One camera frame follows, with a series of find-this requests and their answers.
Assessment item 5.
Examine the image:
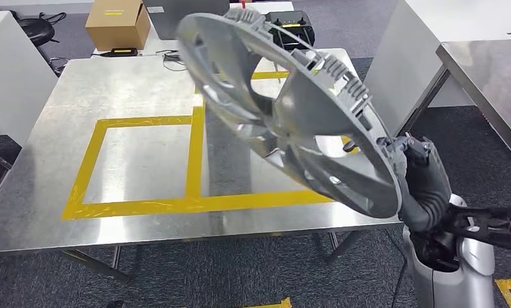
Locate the grey laptop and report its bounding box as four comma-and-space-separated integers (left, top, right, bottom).
143, 0, 231, 41

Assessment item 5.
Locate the large yellow table tape square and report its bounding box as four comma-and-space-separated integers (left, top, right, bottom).
193, 70, 361, 214

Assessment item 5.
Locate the white desk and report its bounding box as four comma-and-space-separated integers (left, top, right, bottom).
91, 1, 295, 58

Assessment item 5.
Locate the small yellow table tape square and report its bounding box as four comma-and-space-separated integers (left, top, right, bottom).
62, 101, 206, 221

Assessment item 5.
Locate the black cable bundle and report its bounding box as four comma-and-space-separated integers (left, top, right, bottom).
155, 49, 188, 73

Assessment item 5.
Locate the yellow floor tape square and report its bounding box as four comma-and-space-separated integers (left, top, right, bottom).
494, 278, 511, 308
240, 296, 293, 308

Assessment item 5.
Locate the white cabinet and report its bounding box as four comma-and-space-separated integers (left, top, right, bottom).
0, 11, 59, 147

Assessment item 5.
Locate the steel workbench table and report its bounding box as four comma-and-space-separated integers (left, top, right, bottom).
395, 38, 511, 172
0, 47, 403, 284

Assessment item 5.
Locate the brown cardboard box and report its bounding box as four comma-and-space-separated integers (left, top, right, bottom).
85, 0, 152, 52

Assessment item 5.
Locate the black round stool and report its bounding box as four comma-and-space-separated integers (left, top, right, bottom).
16, 12, 67, 47

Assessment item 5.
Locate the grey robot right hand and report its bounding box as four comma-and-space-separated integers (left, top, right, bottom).
376, 133, 452, 233

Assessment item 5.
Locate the black remote controller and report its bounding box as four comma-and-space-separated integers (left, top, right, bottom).
264, 10, 316, 52

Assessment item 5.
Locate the grey plastic wheel hubcap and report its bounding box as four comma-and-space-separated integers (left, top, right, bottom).
177, 7, 403, 219

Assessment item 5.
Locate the black device with yellow label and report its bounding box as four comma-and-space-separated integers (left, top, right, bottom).
98, 47, 139, 58

